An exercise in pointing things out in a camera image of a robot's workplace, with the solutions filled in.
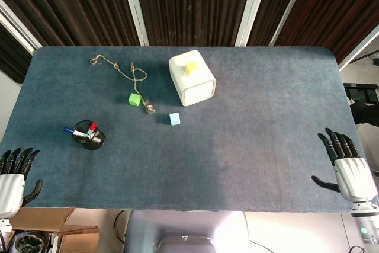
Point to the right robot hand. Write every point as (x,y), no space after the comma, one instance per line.
(352,176)

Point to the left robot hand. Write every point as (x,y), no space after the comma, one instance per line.
(10,188)

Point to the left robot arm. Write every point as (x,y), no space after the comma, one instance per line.
(4,229)

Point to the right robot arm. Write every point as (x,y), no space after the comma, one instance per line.
(364,226)

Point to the blue marker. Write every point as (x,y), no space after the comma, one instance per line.
(75,132)

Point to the black mesh pen holder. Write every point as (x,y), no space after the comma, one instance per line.
(89,136)

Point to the red marker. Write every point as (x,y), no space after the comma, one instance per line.
(92,127)

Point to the cardboard box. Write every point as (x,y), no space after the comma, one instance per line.
(59,229)

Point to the black equipment rack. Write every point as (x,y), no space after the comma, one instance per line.
(362,99)

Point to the green cube block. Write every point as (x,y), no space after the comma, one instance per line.
(134,99)

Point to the blue felt table mat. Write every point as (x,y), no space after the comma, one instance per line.
(189,131)

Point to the grey robot torso base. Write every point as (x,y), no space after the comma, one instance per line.
(186,232)

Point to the light blue cube block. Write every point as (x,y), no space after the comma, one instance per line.
(174,119)

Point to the white rounded box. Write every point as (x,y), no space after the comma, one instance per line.
(192,78)

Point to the yellow cube block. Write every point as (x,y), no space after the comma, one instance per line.
(190,67)

